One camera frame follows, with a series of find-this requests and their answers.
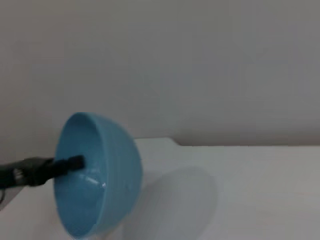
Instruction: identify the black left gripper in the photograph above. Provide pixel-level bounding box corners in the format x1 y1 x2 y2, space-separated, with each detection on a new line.
0 155 86 189

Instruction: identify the blue ceramic bowl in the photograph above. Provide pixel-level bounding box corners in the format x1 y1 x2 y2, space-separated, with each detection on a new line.
54 111 144 238

